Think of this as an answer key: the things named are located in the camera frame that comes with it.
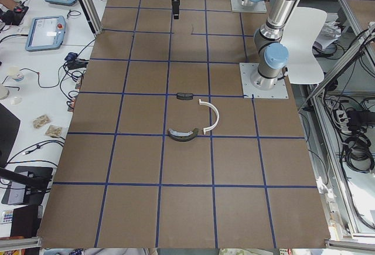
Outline blue teach pendant near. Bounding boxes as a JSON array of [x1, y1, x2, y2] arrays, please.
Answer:
[[25, 15, 66, 52]]

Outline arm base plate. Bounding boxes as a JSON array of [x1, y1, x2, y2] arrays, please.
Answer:
[[240, 63, 288, 99], [230, 0, 267, 13]]

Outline dark curved brake shoe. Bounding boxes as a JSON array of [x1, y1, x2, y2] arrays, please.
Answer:
[[168, 128, 199, 142]]

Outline black brake pad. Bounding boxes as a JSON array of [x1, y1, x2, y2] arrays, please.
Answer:
[[176, 93, 193, 100]]

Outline white curved plastic clamp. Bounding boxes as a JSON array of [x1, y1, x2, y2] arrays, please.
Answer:
[[198, 98, 221, 135]]

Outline white plastic chair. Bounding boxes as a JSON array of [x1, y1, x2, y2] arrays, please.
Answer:
[[281, 6, 327, 84]]

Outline white paper cup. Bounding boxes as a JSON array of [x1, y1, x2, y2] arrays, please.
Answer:
[[7, 66, 25, 82]]

